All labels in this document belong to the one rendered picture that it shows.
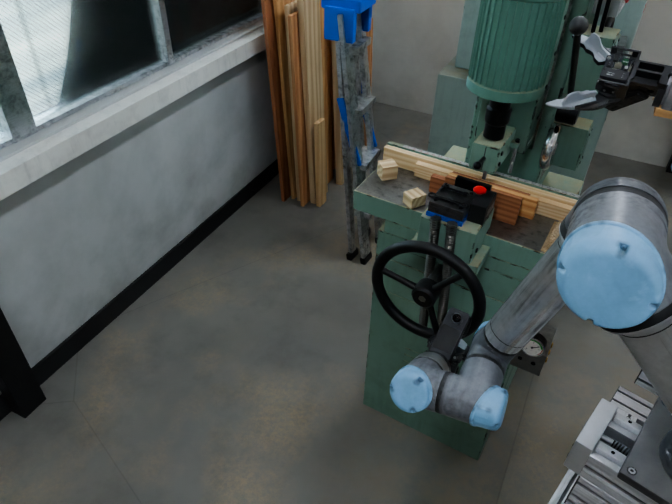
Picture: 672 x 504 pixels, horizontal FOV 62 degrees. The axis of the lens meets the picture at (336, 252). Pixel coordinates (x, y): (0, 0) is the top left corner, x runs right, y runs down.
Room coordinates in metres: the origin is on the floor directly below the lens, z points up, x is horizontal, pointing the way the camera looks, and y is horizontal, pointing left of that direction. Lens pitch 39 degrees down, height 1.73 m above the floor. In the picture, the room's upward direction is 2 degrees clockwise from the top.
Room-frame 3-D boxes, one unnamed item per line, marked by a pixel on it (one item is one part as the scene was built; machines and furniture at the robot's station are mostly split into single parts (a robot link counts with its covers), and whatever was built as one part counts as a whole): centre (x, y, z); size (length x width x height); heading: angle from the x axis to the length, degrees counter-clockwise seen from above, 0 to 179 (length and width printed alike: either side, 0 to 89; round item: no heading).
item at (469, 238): (1.11, -0.29, 0.91); 0.15 x 0.14 x 0.09; 61
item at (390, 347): (1.38, -0.44, 0.35); 0.58 x 0.45 x 0.71; 151
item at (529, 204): (1.23, -0.40, 0.93); 0.24 x 0.01 x 0.06; 61
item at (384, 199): (1.18, -0.33, 0.87); 0.61 x 0.30 x 0.06; 61
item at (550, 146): (1.33, -0.56, 1.02); 0.12 x 0.03 x 0.12; 151
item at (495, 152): (1.29, -0.40, 1.03); 0.14 x 0.07 x 0.09; 151
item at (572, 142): (1.36, -0.61, 1.02); 0.09 x 0.07 x 0.12; 61
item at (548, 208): (1.23, -0.46, 0.92); 0.55 x 0.02 x 0.04; 61
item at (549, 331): (1.02, -0.54, 0.58); 0.12 x 0.08 x 0.08; 151
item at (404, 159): (1.29, -0.39, 0.92); 0.60 x 0.02 x 0.05; 61
